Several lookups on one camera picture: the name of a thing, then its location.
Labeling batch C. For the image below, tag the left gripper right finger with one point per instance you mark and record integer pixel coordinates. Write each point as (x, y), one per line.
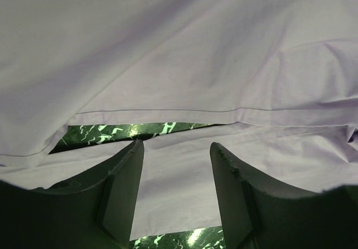
(259, 211)

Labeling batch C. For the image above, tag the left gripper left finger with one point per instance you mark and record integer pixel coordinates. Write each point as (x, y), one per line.
(93, 209)

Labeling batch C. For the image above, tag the purple trousers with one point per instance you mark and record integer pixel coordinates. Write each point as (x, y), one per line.
(274, 81)

